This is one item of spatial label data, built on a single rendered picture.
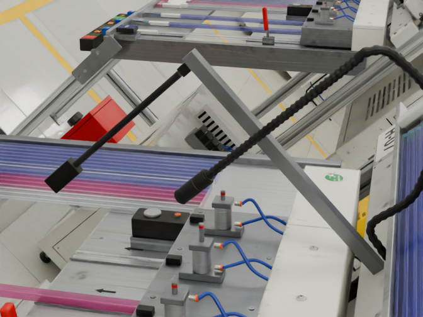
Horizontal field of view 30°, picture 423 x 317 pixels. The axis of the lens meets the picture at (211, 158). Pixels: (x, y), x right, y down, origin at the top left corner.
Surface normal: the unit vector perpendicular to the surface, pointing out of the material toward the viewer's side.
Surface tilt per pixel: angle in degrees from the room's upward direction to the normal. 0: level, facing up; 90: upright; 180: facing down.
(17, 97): 0
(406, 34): 90
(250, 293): 48
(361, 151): 90
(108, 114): 0
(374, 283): 90
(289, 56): 90
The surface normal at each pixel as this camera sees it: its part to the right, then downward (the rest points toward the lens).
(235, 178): -0.01, -0.92
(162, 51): -0.23, 0.38
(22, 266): 0.71, -0.56
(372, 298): -0.66, -0.73
